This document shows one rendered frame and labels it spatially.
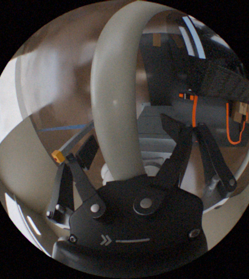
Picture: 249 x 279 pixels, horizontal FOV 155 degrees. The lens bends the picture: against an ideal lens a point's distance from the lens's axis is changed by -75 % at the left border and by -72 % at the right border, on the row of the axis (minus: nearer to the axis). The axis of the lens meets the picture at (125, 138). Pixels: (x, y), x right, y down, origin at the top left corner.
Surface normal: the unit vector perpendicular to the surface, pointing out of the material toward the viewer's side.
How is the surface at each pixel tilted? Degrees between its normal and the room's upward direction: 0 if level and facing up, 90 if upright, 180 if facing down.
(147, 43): 0
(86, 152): 112
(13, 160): 90
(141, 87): 0
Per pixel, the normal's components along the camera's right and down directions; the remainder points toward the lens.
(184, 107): -0.33, 0.57
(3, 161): 0.92, 0.04
